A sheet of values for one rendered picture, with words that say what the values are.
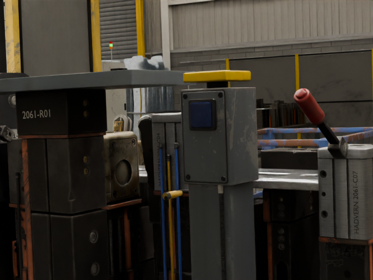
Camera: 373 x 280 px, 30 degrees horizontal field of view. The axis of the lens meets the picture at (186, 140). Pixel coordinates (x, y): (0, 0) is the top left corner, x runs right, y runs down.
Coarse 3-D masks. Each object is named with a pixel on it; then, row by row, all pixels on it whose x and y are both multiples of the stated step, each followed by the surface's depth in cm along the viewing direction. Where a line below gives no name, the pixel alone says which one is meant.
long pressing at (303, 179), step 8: (144, 168) 136; (144, 176) 121; (264, 176) 114; (272, 176) 114; (280, 176) 113; (288, 176) 113; (296, 176) 112; (304, 176) 112; (312, 176) 115; (256, 184) 108; (264, 184) 108; (272, 184) 107; (280, 184) 106; (288, 184) 105; (296, 184) 105; (304, 184) 104; (312, 184) 103
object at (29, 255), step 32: (32, 96) 95; (64, 96) 92; (96, 96) 97; (32, 128) 96; (64, 128) 92; (96, 128) 97; (32, 160) 97; (64, 160) 93; (96, 160) 97; (32, 192) 97; (64, 192) 94; (96, 192) 97; (32, 224) 98; (64, 224) 94; (96, 224) 97; (32, 256) 98; (64, 256) 94; (96, 256) 97
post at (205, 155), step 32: (192, 96) 81; (224, 96) 79; (192, 128) 81; (224, 128) 79; (256, 128) 84; (192, 160) 82; (224, 160) 79; (256, 160) 84; (192, 192) 83; (224, 192) 80; (192, 224) 83; (224, 224) 80; (192, 256) 83; (224, 256) 80
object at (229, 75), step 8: (192, 72) 82; (200, 72) 81; (208, 72) 80; (216, 72) 80; (224, 72) 79; (232, 72) 80; (240, 72) 82; (248, 72) 83; (184, 80) 82; (192, 80) 81; (200, 80) 81; (208, 80) 80; (216, 80) 80; (224, 80) 79; (232, 80) 80; (240, 80) 82; (248, 80) 83
